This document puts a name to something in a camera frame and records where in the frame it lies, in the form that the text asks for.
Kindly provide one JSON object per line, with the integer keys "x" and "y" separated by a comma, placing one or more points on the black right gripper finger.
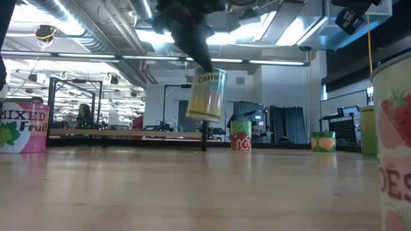
{"x": 350, "y": 22}

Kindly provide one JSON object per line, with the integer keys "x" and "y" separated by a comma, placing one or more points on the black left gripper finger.
{"x": 196, "y": 48}

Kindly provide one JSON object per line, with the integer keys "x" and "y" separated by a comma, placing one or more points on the yellow and teal carrots can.
{"x": 205, "y": 96}

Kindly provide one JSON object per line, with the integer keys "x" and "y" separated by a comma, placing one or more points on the green red swirl can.
{"x": 241, "y": 141}

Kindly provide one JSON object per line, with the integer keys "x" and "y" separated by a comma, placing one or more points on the short green oranges can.
{"x": 324, "y": 142}

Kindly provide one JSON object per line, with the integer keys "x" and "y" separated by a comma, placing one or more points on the white red fruit print can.
{"x": 395, "y": 144}

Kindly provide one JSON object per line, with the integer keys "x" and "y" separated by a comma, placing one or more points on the white pink mixed fruit can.
{"x": 29, "y": 128}

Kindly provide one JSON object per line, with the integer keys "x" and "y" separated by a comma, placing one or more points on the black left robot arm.
{"x": 4, "y": 13}

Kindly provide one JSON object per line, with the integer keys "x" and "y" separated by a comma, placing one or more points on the background black robot arm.
{"x": 215, "y": 131}
{"x": 163, "y": 126}

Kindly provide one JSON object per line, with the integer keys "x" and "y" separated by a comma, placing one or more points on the long linear ceiling light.
{"x": 276, "y": 62}

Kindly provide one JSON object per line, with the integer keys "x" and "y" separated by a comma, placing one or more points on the dark computer monitor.
{"x": 248, "y": 110}

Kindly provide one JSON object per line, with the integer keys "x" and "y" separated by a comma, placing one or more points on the grey partition panel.
{"x": 330, "y": 102}

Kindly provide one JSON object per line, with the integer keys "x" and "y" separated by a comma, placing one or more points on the person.
{"x": 84, "y": 118}
{"x": 230, "y": 123}
{"x": 37, "y": 100}

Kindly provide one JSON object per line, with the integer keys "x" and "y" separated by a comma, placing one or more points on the red background object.
{"x": 138, "y": 123}

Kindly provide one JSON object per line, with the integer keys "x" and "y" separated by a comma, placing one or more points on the black perforated equipment rack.
{"x": 345, "y": 130}

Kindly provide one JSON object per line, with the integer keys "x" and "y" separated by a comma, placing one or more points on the black ceiling-hung device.
{"x": 45, "y": 33}

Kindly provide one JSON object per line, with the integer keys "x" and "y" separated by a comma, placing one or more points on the grey wall vent grille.
{"x": 189, "y": 79}
{"x": 240, "y": 80}

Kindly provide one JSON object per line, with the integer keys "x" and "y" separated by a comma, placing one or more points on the black background rig frame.
{"x": 186, "y": 85}
{"x": 78, "y": 80}

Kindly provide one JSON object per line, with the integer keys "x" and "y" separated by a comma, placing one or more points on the black ceiling dome camera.
{"x": 305, "y": 48}

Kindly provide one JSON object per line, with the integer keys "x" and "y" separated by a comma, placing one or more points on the wooden shelf with black frame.
{"x": 128, "y": 133}

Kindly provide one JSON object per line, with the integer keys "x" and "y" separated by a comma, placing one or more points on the black aluminium table frame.
{"x": 282, "y": 146}

